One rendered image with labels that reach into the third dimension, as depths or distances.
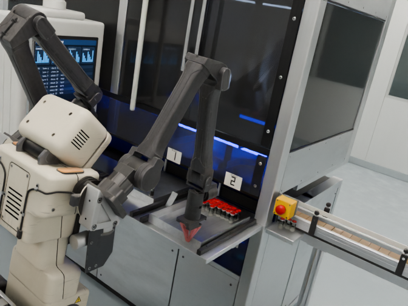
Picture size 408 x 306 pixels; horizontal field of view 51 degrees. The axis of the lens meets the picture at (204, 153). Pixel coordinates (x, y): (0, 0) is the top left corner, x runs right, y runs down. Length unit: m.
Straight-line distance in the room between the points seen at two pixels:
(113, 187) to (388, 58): 5.45
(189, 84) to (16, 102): 0.95
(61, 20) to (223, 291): 1.42
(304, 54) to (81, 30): 1.04
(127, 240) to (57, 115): 1.30
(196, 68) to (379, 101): 5.22
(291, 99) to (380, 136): 4.73
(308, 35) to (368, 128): 4.80
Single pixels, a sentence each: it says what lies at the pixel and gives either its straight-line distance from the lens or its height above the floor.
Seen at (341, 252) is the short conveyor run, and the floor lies 0.87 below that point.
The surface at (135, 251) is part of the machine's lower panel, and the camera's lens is 2.39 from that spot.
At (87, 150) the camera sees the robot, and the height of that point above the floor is 1.28.
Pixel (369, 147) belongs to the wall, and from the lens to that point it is 6.42.
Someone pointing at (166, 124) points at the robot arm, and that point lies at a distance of 1.19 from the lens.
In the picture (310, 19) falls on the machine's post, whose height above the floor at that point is 1.73.
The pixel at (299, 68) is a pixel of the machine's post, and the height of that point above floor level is 1.55.
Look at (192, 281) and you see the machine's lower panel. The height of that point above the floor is 0.44.
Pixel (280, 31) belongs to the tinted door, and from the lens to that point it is 1.72.
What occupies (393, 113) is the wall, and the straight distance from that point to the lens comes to 6.29.
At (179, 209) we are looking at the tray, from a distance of 1.83.
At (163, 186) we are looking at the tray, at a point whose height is 0.88.
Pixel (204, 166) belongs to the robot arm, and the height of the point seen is 1.21.
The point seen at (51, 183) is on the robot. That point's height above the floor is 1.22.
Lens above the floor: 1.69
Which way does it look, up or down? 18 degrees down
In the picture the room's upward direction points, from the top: 10 degrees clockwise
